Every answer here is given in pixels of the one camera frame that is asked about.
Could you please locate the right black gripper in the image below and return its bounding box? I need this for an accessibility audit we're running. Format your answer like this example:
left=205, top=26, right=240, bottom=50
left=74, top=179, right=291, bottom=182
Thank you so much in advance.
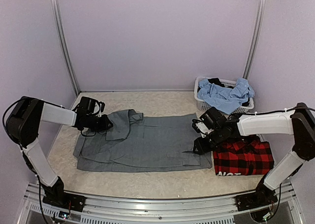
left=193, top=128, right=225, bottom=155

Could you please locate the left aluminium frame post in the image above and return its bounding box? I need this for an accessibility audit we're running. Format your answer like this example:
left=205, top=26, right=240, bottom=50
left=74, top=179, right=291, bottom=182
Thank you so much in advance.
left=51, top=0, right=81, bottom=96

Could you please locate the right aluminium frame post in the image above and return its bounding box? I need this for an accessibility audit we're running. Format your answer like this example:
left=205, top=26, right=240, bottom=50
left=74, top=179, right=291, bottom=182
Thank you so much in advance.
left=243, top=0, right=266, bottom=80

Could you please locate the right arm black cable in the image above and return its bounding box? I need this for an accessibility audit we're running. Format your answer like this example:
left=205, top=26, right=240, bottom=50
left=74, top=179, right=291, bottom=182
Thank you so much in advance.
left=191, top=104, right=315, bottom=126

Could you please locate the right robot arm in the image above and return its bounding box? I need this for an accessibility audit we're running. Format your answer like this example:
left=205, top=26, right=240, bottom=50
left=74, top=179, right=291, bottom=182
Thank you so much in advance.
left=192, top=102, right=315, bottom=206

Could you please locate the white plastic laundry basket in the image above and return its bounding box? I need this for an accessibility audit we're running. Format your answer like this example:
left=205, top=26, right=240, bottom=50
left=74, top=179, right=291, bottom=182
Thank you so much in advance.
left=194, top=77, right=254, bottom=115

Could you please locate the light blue shirt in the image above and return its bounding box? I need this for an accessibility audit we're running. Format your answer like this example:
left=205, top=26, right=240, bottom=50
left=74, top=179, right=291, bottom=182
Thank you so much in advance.
left=196, top=77, right=256, bottom=116

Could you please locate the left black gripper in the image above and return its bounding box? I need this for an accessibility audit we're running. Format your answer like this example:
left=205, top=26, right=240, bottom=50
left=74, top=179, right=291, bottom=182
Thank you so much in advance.
left=86, top=114, right=113, bottom=132

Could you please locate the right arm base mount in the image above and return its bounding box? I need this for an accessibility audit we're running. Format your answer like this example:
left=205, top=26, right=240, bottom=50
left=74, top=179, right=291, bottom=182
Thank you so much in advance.
left=235, top=183, right=278, bottom=211

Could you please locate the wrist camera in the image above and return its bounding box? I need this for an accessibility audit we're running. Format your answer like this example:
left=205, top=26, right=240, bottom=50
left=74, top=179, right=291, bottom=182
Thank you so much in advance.
left=192, top=119, right=211, bottom=138
left=97, top=101, right=105, bottom=117

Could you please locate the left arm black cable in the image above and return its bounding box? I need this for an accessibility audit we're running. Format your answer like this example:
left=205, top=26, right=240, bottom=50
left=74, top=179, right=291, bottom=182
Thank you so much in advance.
left=1, top=97, right=104, bottom=151

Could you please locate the black garment in basket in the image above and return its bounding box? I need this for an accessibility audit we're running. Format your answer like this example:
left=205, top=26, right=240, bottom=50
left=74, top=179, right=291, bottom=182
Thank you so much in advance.
left=206, top=77, right=252, bottom=109

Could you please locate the grey long sleeve shirt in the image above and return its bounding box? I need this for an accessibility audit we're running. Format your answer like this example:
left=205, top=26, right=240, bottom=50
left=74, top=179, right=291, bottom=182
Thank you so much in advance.
left=73, top=109, right=212, bottom=173

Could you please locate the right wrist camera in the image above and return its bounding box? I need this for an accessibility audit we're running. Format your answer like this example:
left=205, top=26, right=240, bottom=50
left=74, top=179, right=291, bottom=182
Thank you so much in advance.
left=192, top=119, right=211, bottom=138

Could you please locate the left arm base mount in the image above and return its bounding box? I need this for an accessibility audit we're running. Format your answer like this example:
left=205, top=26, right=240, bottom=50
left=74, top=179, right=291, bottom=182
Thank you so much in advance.
left=41, top=177, right=87, bottom=212

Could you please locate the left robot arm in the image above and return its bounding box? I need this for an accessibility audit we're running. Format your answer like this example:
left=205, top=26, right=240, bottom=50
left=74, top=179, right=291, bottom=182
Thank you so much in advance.
left=2, top=96, right=113, bottom=187

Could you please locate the aluminium frame post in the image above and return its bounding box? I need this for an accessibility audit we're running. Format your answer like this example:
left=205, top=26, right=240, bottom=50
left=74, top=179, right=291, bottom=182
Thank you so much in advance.
left=51, top=0, right=81, bottom=96
left=243, top=0, right=266, bottom=80

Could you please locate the front aluminium rail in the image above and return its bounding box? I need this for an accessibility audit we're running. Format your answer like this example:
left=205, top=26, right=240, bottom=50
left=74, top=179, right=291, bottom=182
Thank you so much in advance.
left=15, top=183, right=305, bottom=224

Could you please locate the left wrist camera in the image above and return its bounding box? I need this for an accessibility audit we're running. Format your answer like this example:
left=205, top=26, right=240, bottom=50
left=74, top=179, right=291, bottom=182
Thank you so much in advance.
left=97, top=101, right=105, bottom=117

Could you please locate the red black plaid shirt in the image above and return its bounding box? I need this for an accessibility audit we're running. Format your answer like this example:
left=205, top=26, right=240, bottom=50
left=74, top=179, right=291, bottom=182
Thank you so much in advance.
left=213, top=135, right=275, bottom=176

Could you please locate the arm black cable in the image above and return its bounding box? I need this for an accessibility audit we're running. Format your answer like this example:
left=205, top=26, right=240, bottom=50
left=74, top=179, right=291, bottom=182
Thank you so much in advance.
left=1, top=97, right=104, bottom=151
left=191, top=104, right=315, bottom=126

